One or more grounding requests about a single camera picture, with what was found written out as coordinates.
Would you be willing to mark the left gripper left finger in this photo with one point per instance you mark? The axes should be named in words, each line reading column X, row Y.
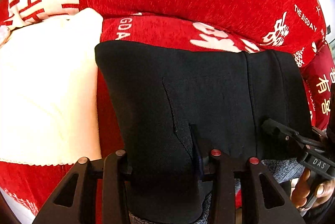
column 74, row 199

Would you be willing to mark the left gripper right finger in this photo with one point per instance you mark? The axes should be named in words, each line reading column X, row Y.
column 263, row 199

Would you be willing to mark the black pants with patterned lining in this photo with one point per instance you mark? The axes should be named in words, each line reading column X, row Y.
column 190, row 122

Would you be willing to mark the person's right hand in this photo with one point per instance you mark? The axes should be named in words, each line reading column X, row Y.
column 323, row 192

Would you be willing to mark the red bed cover white characters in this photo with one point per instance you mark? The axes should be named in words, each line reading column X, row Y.
column 55, row 103

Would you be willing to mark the dark red pillow gold characters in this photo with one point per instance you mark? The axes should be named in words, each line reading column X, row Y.
column 318, row 77

